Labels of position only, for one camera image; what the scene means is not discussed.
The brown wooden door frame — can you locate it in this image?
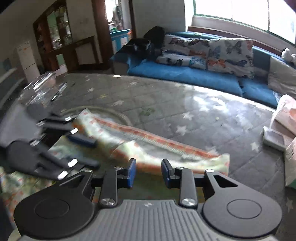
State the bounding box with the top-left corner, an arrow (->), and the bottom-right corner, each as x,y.
91,0 -> 137,68

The black bag on sofa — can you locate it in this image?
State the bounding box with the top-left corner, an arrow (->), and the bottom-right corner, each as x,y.
120,26 -> 166,59

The dark wooden cabinet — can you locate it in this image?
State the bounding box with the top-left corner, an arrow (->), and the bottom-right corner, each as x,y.
33,1 -> 102,72

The pink tissue pack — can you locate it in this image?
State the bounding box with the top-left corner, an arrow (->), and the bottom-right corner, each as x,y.
269,94 -> 296,138

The grey folded cushion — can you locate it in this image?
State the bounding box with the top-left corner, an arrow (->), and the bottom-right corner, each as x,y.
267,57 -> 296,98

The blue sofa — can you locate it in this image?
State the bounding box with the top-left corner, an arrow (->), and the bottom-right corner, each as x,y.
109,31 -> 296,110

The white refrigerator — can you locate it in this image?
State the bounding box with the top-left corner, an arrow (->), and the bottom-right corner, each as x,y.
16,41 -> 40,83

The white book on table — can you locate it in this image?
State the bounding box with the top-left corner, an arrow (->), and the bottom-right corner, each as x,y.
262,126 -> 293,152

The butterfly print quilt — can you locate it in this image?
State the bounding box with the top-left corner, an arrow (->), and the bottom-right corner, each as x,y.
156,35 -> 254,79

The patterned colourful garment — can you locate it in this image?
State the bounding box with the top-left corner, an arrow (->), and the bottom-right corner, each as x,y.
0,107 -> 231,209

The white plush toy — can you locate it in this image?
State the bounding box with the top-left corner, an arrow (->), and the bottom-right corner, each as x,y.
281,48 -> 296,65

